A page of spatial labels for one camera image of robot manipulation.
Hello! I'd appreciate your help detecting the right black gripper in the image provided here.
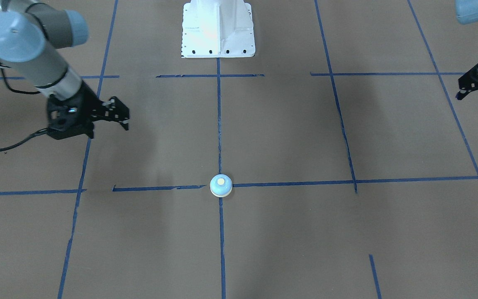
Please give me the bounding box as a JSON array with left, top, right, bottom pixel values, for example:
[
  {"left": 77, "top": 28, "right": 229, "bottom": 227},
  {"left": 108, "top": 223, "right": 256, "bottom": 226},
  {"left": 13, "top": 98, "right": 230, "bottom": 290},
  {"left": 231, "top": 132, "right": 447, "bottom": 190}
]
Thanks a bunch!
[{"left": 48, "top": 81, "right": 130, "bottom": 131}]

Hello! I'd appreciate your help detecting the blue white call bell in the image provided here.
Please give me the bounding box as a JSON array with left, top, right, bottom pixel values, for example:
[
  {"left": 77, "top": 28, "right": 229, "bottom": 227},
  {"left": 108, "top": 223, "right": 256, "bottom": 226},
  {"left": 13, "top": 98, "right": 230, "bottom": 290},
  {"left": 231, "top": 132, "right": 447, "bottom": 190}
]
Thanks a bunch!
[{"left": 209, "top": 174, "right": 233, "bottom": 198}]

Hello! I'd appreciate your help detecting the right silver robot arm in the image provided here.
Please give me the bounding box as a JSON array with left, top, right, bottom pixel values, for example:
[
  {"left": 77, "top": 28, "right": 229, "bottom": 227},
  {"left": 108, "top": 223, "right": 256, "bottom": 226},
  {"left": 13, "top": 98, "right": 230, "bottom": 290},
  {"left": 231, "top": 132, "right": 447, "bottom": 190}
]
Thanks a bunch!
[{"left": 0, "top": 0, "right": 130, "bottom": 135}]

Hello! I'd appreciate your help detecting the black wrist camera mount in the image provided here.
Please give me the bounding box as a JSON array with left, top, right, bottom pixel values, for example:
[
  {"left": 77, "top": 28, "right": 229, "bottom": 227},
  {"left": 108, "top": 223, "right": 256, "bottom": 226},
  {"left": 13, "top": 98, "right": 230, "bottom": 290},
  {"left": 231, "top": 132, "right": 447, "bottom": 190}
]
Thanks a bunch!
[{"left": 46, "top": 102, "right": 94, "bottom": 140}]

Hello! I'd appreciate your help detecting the black camera cable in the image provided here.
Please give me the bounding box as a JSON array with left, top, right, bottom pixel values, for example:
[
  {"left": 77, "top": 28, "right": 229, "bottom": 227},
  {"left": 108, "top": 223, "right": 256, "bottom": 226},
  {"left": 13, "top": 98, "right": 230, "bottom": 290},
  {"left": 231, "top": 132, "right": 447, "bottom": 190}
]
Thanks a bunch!
[{"left": 0, "top": 58, "right": 53, "bottom": 153}]

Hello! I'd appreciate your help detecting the white camera pedestal column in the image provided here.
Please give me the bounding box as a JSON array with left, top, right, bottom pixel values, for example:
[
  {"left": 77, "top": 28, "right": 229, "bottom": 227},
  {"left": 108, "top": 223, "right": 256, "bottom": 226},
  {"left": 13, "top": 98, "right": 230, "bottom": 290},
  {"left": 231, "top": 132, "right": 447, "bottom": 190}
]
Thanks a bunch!
[{"left": 181, "top": 0, "right": 256, "bottom": 59}]

